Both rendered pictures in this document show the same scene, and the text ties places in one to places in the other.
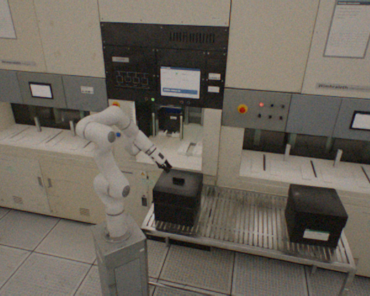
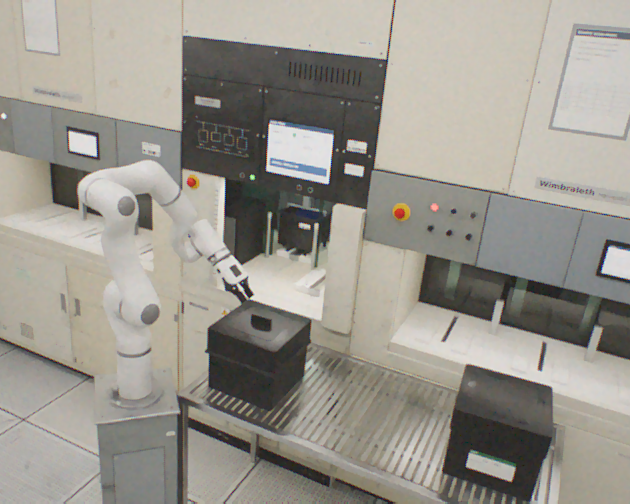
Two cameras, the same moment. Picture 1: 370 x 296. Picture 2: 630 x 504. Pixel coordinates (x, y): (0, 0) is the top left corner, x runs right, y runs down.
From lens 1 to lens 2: 51 cm
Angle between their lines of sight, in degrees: 10
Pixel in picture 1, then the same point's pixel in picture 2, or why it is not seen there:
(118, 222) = (134, 371)
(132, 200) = (204, 361)
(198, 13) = (336, 33)
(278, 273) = not seen: outside the picture
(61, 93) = (112, 151)
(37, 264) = (23, 441)
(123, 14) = (218, 26)
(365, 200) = (628, 429)
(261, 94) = (435, 188)
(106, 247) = (106, 412)
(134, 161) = (212, 287)
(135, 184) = not seen: hidden behind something
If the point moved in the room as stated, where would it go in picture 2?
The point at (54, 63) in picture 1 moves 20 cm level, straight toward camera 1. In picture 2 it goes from (108, 99) to (101, 105)
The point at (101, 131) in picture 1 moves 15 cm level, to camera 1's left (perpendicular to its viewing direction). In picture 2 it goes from (110, 192) to (63, 185)
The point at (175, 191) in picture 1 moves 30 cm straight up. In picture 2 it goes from (246, 337) to (250, 258)
